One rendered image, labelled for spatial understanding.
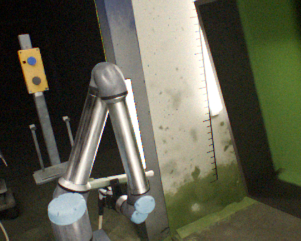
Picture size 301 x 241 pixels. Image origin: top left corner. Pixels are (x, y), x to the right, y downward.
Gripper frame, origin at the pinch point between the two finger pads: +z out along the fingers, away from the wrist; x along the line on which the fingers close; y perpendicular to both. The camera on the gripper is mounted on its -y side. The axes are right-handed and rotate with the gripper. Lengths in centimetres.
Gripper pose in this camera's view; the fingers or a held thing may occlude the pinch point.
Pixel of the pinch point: (101, 187)
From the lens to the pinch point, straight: 185.8
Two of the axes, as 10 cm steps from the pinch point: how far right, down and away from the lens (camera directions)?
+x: 7.6, -0.6, 6.5
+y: -0.7, 9.8, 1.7
